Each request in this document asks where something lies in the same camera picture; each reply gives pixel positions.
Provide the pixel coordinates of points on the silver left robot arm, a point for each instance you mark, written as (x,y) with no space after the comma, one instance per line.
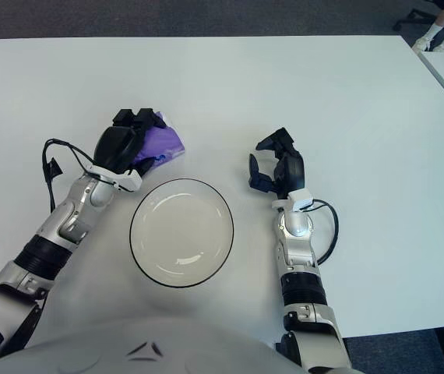
(50,233)

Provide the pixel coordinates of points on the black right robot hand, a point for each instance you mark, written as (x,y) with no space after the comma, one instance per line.
(294,167)

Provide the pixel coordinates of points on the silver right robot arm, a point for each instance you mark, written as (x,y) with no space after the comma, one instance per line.
(296,230)

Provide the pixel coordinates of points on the black office chair base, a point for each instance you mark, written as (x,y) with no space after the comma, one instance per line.
(414,15)

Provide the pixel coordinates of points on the white plate black rim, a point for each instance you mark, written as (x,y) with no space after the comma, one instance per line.
(181,233)

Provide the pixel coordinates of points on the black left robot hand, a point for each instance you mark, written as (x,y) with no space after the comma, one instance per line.
(115,146)

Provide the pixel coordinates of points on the purple tissue paper pack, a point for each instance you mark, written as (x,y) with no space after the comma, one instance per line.
(163,142)

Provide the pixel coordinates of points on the grey robot torso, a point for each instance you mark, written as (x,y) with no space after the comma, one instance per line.
(89,350)

